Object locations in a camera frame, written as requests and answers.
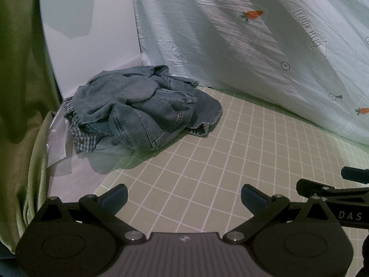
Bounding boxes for light blue carrot print quilt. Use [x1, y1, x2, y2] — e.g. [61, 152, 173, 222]
[134, 0, 368, 145]

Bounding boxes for blue denim jeans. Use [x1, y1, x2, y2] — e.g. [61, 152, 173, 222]
[71, 65, 223, 154]

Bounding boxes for clear plastic bag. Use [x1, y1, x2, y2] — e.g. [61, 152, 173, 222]
[46, 107, 73, 167]

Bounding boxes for blue plaid shirt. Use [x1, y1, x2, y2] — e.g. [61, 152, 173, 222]
[63, 97, 99, 153]

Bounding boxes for green satin curtain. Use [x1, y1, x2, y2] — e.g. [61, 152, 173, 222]
[1, 0, 61, 253]

